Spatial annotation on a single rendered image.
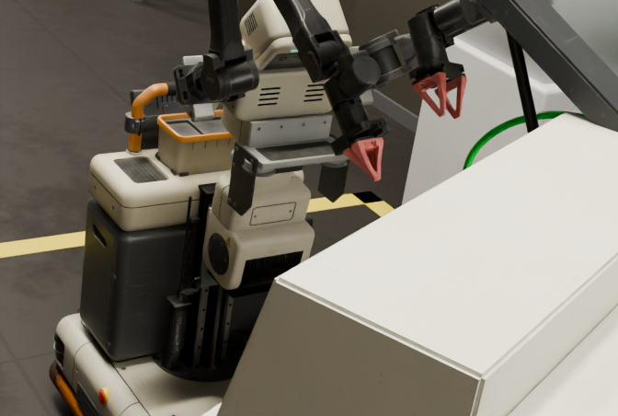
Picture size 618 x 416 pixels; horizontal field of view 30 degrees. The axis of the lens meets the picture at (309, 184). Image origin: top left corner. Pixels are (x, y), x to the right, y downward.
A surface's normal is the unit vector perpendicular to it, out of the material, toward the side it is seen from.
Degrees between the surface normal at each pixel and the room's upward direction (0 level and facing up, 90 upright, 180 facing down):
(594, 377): 0
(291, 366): 90
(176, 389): 0
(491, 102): 90
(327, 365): 90
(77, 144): 0
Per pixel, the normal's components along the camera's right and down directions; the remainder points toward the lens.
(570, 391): 0.15, -0.90
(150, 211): 0.52, 0.43
